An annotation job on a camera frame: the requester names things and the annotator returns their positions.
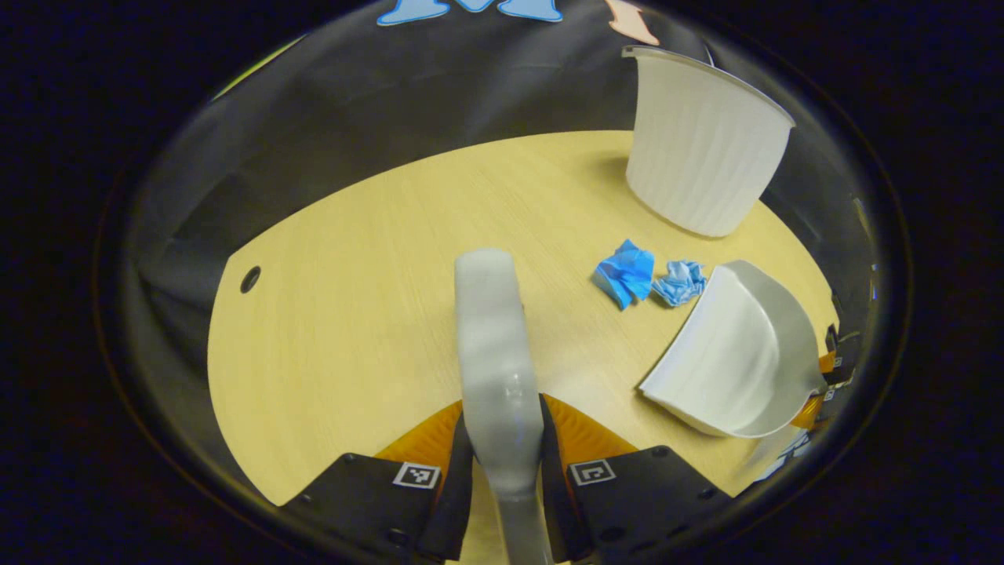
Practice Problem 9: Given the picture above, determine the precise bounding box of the light blue paper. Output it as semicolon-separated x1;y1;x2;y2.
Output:
651;261;708;308

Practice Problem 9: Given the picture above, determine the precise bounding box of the light wooden desktop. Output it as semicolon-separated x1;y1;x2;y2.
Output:
206;130;840;565

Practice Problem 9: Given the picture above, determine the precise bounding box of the black backdrop cloth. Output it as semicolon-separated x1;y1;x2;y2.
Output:
118;0;883;503

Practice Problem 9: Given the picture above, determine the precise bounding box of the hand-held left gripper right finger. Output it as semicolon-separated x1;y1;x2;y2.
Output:
537;392;734;565

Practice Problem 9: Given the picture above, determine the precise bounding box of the white ribbed garbage bin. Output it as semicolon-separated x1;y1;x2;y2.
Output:
622;45;796;239

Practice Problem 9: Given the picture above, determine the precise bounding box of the dark blue paper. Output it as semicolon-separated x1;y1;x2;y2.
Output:
592;239;656;311

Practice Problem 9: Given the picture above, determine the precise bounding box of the small white dustpan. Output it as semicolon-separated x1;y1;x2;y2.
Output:
637;260;828;439

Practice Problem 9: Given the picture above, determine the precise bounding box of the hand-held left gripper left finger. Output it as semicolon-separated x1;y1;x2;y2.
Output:
278;400;475;564

